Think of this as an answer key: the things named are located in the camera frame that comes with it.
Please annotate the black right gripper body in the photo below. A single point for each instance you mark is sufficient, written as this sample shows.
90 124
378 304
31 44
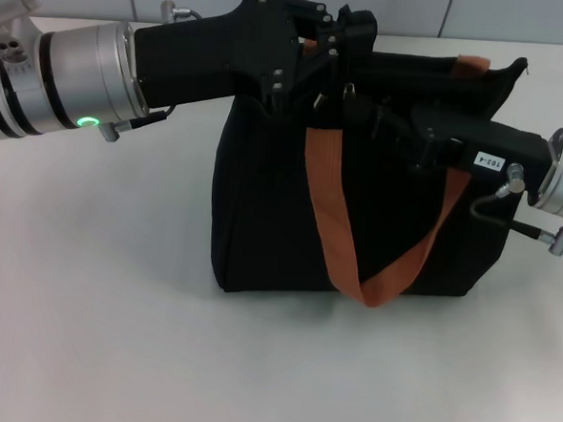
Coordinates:
501 143

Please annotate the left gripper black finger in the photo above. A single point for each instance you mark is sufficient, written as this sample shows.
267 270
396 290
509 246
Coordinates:
357 24
309 64

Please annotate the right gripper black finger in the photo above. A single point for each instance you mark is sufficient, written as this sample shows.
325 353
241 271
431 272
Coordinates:
401 137
364 108

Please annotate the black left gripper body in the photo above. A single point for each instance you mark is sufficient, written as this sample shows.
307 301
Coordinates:
209 56

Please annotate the silver metal zipper pull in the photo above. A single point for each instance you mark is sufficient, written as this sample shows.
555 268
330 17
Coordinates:
320 101
350 92

